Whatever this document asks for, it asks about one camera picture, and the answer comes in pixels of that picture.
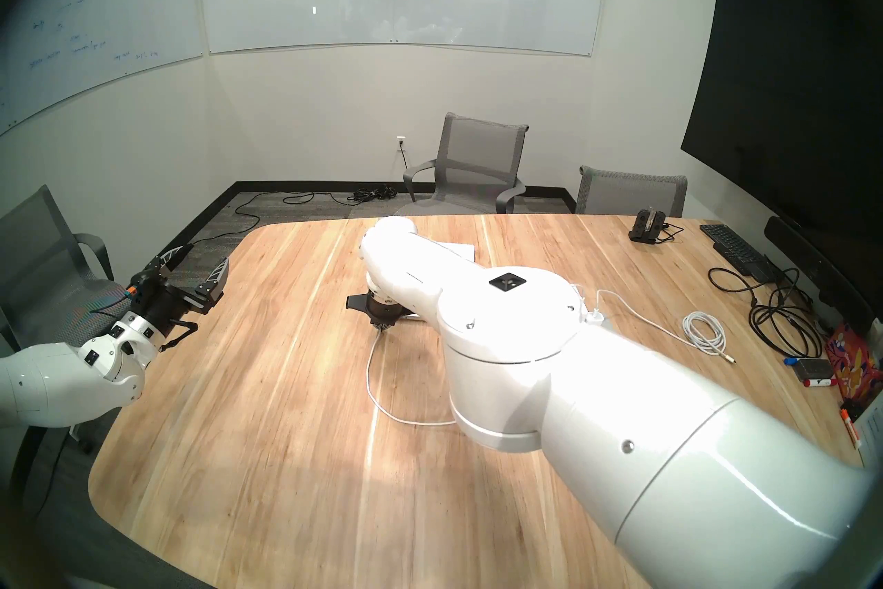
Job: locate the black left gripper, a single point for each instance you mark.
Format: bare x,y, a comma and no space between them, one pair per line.
162,306

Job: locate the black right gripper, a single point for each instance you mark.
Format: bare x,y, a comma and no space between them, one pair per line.
383,315

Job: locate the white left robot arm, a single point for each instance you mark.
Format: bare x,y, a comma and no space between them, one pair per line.
48,387

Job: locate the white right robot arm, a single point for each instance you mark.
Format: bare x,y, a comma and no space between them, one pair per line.
552,374

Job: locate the silver MacBook laptop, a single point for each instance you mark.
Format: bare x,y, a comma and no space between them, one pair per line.
459,249

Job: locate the black charging dock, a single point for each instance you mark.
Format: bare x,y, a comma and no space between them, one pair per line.
647,227

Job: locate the dark grey office chair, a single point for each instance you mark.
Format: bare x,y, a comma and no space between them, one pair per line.
34,256

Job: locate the grey mesh chair with armrests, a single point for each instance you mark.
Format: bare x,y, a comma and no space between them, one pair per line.
479,149

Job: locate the large white power adapter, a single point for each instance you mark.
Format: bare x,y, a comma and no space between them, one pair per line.
588,303

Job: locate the grey mesh office chair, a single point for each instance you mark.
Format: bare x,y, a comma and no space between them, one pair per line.
631,194

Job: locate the glass whiteboard with writing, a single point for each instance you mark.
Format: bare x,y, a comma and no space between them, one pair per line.
96,1

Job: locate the black keyboard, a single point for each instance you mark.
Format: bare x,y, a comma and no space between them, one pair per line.
731,246

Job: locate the black soundbar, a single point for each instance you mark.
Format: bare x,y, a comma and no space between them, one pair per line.
807,260

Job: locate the small grey device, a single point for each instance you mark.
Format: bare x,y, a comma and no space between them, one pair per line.
812,370

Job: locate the colourful red snack package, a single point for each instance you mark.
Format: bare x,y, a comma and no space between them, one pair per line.
852,356

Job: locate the white marker red cap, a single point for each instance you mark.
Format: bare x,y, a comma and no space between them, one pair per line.
850,427

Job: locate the white box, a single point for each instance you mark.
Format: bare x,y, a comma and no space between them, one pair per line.
872,425

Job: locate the black wall television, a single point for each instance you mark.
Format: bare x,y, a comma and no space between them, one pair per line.
779,84

